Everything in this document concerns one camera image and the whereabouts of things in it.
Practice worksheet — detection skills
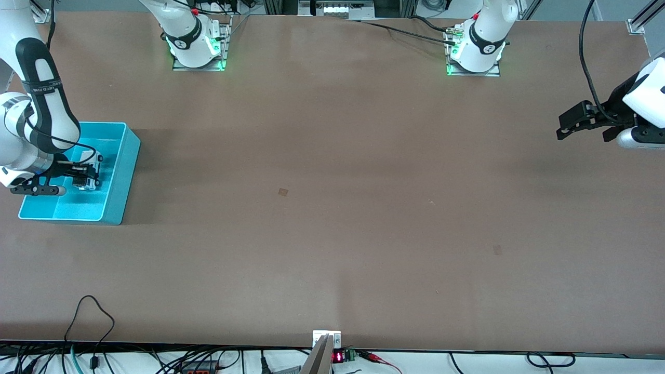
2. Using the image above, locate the turquoise plastic bin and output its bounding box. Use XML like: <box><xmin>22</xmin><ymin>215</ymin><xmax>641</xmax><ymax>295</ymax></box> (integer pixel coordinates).
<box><xmin>18</xmin><ymin>122</ymin><xmax>141</xmax><ymax>226</ymax></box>

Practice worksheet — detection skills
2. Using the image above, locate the dark power strip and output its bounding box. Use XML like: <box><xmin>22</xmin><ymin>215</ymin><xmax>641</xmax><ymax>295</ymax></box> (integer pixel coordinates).
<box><xmin>179</xmin><ymin>360</ymin><xmax>221</xmax><ymax>374</ymax></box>

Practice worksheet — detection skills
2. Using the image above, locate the lit metal equipment box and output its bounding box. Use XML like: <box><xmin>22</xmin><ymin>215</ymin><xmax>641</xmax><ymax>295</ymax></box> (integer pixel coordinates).
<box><xmin>298</xmin><ymin>0</ymin><xmax>376</xmax><ymax>21</ymax></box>

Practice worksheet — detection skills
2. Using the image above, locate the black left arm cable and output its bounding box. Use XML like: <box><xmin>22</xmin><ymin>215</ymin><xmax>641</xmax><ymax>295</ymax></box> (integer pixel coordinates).
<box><xmin>579</xmin><ymin>0</ymin><xmax>621</xmax><ymax>124</ymax></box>

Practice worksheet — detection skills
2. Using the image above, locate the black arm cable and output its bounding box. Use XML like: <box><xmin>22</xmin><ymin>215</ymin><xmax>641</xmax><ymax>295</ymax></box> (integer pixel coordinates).
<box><xmin>579</xmin><ymin>0</ymin><xmax>621</xmax><ymax>124</ymax></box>
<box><xmin>23</xmin><ymin>0</ymin><xmax>99</xmax><ymax>166</ymax></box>

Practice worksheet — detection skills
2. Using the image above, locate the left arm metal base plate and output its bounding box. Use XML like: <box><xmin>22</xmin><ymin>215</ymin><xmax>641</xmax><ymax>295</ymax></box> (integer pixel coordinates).
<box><xmin>447</xmin><ymin>26</ymin><xmax>501</xmax><ymax>77</ymax></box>

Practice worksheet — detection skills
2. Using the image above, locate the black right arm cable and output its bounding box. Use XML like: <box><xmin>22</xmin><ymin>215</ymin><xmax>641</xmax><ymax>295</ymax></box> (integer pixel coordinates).
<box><xmin>23</xmin><ymin>0</ymin><xmax>99</xmax><ymax>166</ymax></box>

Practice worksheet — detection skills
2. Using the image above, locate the short black table cable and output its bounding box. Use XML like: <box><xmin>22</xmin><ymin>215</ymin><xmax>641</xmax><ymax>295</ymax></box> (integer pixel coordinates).
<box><xmin>410</xmin><ymin>16</ymin><xmax>453</xmax><ymax>33</ymax></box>

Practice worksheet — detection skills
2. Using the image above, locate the black cable with inline switch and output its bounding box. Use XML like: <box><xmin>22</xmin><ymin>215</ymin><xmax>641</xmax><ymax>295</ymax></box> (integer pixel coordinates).
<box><xmin>63</xmin><ymin>295</ymin><xmax>115</xmax><ymax>374</ymax></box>

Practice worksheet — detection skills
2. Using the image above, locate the black cable bundle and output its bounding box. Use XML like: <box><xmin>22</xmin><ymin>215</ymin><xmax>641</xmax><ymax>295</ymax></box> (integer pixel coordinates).
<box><xmin>0</xmin><ymin>343</ymin><xmax>68</xmax><ymax>374</ymax></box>

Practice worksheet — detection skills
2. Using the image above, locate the long black table cable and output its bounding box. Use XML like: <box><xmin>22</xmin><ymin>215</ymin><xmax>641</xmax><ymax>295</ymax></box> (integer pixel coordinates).
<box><xmin>353</xmin><ymin>20</ymin><xmax>459</xmax><ymax>46</ymax></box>

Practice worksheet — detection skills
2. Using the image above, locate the black looped cable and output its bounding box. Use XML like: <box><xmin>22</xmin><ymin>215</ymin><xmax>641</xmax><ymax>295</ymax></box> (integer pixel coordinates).
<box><xmin>526</xmin><ymin>352</ymin><xmax>576</xmax><ymax>368</ymax></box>

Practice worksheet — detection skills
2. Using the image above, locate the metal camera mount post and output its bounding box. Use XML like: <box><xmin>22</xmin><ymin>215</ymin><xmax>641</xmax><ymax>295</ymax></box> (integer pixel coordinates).
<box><xmin>301</xmin><ymin>330</ymin><xmax>342</xmax><ymax>374</ymax></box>

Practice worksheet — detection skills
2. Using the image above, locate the red clip lead wire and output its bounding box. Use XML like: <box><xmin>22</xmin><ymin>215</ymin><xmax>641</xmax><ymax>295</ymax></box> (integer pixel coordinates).
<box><xmin>358</xmin><ymin>351</ymin><xmax>403</xmax><ymax>374</ymax></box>

